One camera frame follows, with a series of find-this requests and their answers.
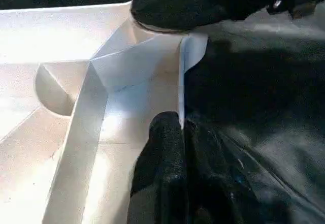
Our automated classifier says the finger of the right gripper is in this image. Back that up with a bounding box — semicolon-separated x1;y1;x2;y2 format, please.
129;0;270;32

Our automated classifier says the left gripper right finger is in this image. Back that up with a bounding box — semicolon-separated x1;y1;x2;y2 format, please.
183;118;271;224

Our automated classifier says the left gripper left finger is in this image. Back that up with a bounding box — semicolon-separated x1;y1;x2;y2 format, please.
127;110;185;224

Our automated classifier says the white plastic table top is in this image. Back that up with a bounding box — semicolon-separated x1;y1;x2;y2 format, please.
0;1;209;224

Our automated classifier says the black work mat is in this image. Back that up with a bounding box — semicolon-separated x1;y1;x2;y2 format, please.
0;0;325;224

